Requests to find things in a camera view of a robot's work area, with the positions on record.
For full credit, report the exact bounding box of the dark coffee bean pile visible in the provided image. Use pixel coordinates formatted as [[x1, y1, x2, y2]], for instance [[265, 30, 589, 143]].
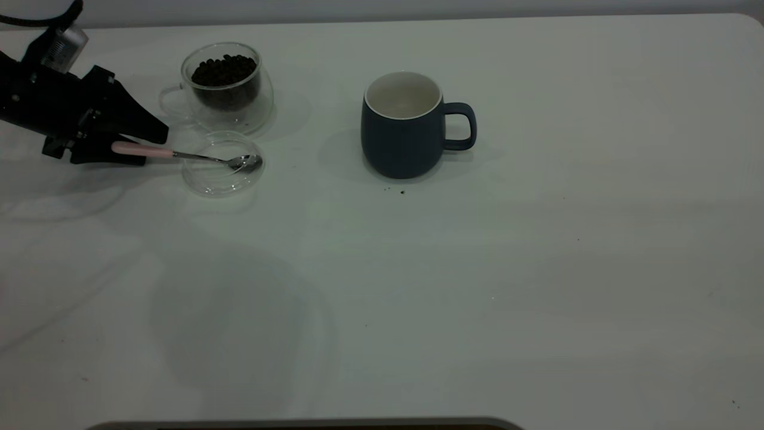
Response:
[[191, 55, 260, 111]]

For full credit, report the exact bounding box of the pink handled metal spoon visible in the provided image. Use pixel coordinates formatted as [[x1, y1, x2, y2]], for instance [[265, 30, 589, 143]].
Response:
[[112, 142, 263, 174]]

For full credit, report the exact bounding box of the black cable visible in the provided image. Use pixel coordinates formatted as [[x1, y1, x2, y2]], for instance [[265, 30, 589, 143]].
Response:
[[0, 0, 83, 28]]

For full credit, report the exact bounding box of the grey blue ceramic mug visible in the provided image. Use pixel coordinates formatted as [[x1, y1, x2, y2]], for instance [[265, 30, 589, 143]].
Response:
[[360, 72, 478, 180]]

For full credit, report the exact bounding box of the small clear glass dish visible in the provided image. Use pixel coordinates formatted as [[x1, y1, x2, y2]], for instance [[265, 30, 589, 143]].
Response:
[[182, 131, 266, 199]]

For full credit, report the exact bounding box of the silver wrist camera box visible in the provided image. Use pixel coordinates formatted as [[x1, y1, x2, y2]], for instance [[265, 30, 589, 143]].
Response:
[[23, 24, 89, 75]]

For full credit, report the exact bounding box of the clear glass cup with handle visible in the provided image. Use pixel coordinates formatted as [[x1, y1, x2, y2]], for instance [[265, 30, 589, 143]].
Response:
[[159, 42, 276, 135]]

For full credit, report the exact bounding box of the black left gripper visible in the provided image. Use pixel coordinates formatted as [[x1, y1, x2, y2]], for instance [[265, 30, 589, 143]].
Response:
[[0, 51, 170, 166]]

